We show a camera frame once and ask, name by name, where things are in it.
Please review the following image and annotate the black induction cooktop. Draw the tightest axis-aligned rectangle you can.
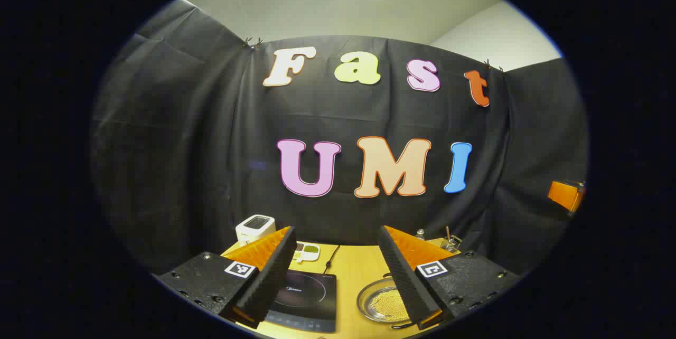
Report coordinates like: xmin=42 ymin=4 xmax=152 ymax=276
xmin=264 ymin=269 xmax=337 ymax=333

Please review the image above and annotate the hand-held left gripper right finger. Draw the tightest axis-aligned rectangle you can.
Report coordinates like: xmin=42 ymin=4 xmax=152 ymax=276
xmin=378 ymin=225 xmax=523 ymax=331

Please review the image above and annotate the white divided dish with beans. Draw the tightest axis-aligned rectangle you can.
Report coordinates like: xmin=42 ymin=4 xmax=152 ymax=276
xmin=292 ymin=242 xmax=321 ymax=263

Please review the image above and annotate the white toaster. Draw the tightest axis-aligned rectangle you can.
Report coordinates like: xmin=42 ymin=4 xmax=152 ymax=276
xmin=235 ymin=214 xmax=277 ymax=247

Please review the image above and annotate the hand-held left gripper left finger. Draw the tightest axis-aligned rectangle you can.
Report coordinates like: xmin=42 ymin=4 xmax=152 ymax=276
xmin=157 ymin=226 xmax=297 ymax=329

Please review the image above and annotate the black power cable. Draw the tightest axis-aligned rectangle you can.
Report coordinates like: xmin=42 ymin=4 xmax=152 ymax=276
xmin=323 ymin=244 xmax=340 ymax=275

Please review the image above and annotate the steel pot with black handle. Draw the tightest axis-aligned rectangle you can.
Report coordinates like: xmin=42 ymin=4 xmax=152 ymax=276
xmin=356 ymin=274 xmax=418 ymax=329

